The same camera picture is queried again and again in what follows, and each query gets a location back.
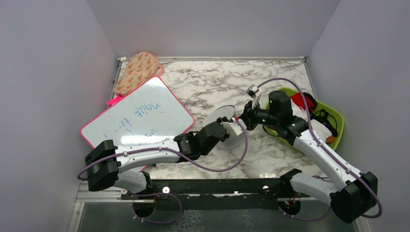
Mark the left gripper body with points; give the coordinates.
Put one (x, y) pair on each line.
(225, 122)

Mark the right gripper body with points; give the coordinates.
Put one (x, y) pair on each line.
(255, 115)

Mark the white mesh laundry bag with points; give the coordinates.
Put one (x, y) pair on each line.
(229, 112)

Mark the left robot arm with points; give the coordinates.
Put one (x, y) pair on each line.
(107, 166)

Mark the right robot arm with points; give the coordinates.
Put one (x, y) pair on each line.
(350, 193)

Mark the red black garment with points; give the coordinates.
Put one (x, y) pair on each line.
(303, 100)

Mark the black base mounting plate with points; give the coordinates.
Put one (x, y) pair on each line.
(213, 194)

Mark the white garment in basket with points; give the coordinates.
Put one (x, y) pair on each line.
(321, 130)

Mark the pink framed whiteboard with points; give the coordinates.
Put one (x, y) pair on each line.
(149, 114)

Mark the green plastic basket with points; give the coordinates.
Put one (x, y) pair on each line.
(328, 116)

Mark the tulip patterned oven mitt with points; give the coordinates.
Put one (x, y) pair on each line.
(139, 69)

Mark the pink marker clip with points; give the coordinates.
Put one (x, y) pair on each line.
(113, 101)

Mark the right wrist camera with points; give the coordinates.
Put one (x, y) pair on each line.
(254, 92)

